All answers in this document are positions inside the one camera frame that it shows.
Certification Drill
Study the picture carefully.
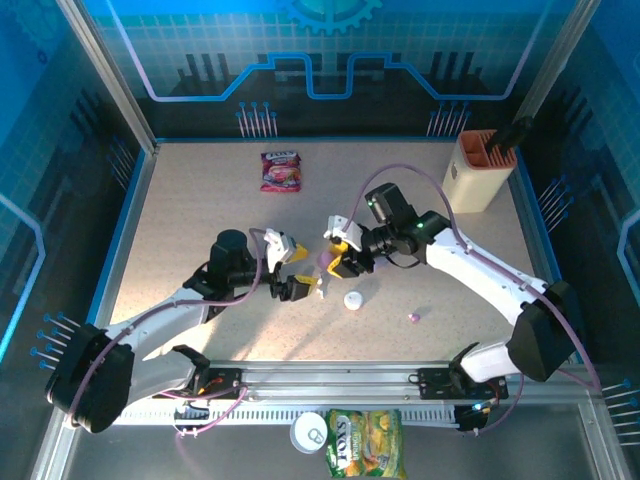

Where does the red candy bag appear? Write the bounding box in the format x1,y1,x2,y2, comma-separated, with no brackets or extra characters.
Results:
259,151,304,194

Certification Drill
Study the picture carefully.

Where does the beige holder with orange rim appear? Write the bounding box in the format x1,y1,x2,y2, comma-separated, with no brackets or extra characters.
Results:
441,129,520,215

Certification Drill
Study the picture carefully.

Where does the white tin can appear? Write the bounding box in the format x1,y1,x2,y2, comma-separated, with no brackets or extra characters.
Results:
289,411,330,455

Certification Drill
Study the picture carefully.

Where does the green yellow candy bag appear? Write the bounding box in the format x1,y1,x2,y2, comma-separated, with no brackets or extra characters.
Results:
324,408,407,480

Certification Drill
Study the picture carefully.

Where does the black connector box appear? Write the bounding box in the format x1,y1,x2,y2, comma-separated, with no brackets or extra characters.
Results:
455,399,494,435

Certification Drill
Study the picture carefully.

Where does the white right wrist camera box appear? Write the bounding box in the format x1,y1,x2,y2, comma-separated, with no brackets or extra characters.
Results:
323,214,366,251

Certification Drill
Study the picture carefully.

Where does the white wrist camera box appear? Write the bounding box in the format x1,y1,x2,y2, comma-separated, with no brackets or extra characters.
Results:
323,214,366,251
263,227,297,265

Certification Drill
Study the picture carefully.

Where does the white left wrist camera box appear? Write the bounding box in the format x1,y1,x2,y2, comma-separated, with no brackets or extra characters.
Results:
263,227,297,265

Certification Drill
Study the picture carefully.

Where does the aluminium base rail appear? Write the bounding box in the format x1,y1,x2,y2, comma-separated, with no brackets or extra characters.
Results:
58,360,601,401

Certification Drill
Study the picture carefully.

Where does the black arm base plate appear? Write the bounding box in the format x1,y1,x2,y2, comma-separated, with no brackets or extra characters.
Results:
417,367,510,401
164,367,247,401

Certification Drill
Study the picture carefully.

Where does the white slotted cable duct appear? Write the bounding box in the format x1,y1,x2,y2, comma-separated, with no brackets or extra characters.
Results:
112,405,459,425

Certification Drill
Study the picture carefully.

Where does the black utensil handle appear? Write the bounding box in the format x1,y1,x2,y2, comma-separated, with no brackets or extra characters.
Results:
485,114,534,153

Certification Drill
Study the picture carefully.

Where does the aluminium frame post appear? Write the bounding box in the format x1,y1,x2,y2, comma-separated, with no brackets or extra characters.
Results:
55,0,162,154
513,0,604,126

